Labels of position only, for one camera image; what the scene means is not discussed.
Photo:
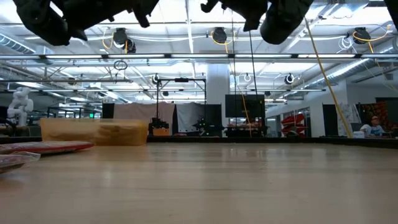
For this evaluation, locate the red popcorn bag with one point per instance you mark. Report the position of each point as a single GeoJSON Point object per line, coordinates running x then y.
{"type": "Point", "coordinates": [46, 147]}
{"type": "Point", "coordinates": [15, 160]}

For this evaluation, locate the small black robot arm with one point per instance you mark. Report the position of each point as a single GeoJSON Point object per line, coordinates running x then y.
{"type": "Point", "coordinates": [158, 124]}

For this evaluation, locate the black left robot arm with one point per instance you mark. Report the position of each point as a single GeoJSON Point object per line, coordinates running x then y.
{"type": "Point", "coordinates": [40, 21]}

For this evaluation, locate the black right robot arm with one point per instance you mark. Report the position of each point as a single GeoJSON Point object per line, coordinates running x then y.
{"type": "Point", "coordinates": [280, 21]}

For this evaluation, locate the white building pillar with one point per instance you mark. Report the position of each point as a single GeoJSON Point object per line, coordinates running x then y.
{"type": "Point", "coordinates": [219, 90]}

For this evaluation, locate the black monitor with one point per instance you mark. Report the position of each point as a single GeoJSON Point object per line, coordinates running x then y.
{"type": "Point", "coordinates": [245, 105]}

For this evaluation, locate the small black panel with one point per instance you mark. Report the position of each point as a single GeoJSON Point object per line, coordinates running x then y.
{"type": "Point", "coordinates": [108, 111]}

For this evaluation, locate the beige hanging cloth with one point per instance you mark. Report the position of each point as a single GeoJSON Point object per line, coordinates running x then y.
{"type": "Point", "coordinates": [136, 112]}

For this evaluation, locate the large black screen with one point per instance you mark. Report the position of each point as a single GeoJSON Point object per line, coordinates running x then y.
{"type": "Point", "coordinates": [214, 113]}

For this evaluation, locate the white hanging cloth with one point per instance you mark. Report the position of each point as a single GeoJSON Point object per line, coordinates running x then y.
{"type": "Point", "coordinates": [189, 115]}

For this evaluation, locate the translucent yellow plastic basket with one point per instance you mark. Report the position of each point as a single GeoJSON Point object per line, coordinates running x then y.
{"type": "Point", "coordinates": [93, 130]}

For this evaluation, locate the black cart with goods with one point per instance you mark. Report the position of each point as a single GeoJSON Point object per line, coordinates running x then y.
{"type": "Point", "coordinates": [245, 130]}

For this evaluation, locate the black machine green lights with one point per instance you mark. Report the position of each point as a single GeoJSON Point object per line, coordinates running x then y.
{"type": "Point", "coordinates": [202, 126]}

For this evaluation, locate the red storage bins rack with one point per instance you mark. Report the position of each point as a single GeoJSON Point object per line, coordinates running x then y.
{"type": "Point", "coordinates": [293, 123]}

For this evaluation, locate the white humanoid robot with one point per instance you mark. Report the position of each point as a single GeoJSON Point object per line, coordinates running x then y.
{"type": "Point", "coordinates": [20, 105]}

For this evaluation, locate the orange box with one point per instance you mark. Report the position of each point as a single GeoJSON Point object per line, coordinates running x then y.
{"type": "Point", "coordinates": [161, 132]}

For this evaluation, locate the black door panel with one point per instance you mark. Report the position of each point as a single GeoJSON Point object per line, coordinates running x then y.
{"type": "Point", "coordinates": [329, 119]}

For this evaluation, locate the white printed cloth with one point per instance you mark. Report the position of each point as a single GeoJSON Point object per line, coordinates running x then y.
{"type": "Point", "coordinates": [347, 116]}

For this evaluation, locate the red patterned fabric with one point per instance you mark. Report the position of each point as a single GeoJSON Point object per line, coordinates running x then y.
{"type": "Point", "coordinates": [370, 110]}

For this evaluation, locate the seated person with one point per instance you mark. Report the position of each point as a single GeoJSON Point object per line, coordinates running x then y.
{"type": "Point", "coordinates": [374, 129]}

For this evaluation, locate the black camera frame rig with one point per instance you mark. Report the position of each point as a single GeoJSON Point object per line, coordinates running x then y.
{"type": "Point", "coordinates": [182, 80]}

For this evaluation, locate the black table edge rail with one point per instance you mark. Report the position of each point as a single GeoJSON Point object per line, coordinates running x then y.
{"type": "Point", "coordinates": [342, 141]}

